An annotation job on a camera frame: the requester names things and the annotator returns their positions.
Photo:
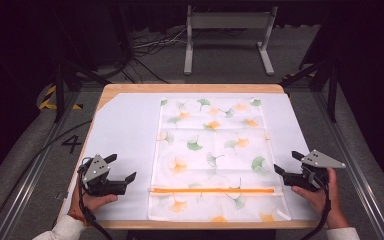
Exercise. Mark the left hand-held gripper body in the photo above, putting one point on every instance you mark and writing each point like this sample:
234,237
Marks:
95,168

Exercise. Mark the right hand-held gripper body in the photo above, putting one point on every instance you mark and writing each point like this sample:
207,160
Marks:
316,160

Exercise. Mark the leaf-print pillowcase with orange zipper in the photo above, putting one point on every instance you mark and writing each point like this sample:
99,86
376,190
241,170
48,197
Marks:
213,150

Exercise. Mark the person's left hand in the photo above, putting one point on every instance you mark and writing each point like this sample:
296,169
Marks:
85,205

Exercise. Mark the person's right hand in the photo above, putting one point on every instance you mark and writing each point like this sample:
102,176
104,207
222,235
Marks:
330,206

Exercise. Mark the white table mat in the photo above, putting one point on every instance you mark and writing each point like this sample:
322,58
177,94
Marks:
126,133

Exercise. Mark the black metal stand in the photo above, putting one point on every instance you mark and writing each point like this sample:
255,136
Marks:
59,86
331,90

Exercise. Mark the yellow black hazard tape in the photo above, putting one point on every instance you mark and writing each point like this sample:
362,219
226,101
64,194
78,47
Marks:
48,96

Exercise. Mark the aluminium floor rail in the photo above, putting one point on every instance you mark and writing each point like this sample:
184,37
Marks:
36,166
350,160

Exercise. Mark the white metal stand frame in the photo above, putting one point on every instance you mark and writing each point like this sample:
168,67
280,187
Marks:
230,20

